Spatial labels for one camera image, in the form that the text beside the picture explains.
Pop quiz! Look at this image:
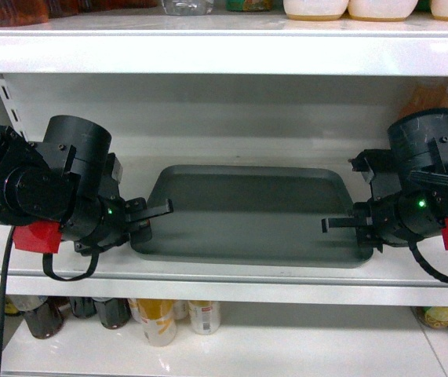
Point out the brown tea bottle left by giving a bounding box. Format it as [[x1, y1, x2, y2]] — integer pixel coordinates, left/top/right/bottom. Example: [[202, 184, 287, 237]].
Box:
[[0, 0, 49, 27]]

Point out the clear water bottle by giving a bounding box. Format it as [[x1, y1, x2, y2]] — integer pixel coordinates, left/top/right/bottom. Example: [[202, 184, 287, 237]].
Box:
[[162, 0, 214, 16]]

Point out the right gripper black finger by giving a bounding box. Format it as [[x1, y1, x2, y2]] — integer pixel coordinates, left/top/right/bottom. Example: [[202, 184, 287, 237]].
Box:
[[322, 218, 359, 232]]

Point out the dark drink bottle lower shelf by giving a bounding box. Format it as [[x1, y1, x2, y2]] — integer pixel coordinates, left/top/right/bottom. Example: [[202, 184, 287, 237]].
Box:
[[92, 297, 131, 329]]

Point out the black cable left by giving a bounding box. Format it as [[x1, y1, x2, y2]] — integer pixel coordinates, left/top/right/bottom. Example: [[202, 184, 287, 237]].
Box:
[[0, 225, 16, 377]]

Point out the white metal shelf unit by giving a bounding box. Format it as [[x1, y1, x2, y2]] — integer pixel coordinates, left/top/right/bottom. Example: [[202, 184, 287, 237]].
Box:
[[0, 9, 448, 376]]

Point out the silver grey rectangular tray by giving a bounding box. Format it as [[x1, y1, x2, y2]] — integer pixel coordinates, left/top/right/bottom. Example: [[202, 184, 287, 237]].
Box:
[[140, 165, 373, 268]]

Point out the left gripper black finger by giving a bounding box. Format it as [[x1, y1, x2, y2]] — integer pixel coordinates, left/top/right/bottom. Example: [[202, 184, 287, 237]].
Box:
[[127, 199, 173, 223]]

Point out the yellow white drink can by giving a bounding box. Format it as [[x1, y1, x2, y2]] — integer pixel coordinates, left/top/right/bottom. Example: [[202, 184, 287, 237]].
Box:
[[137, 298, 177, 347]]

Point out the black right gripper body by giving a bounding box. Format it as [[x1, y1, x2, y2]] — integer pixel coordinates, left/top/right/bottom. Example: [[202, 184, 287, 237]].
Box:
[[351, 149, 443, 250]]

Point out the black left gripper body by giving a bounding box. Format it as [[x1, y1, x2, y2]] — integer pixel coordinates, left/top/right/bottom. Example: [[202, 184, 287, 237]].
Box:
[[60, 153, 152, 255]]

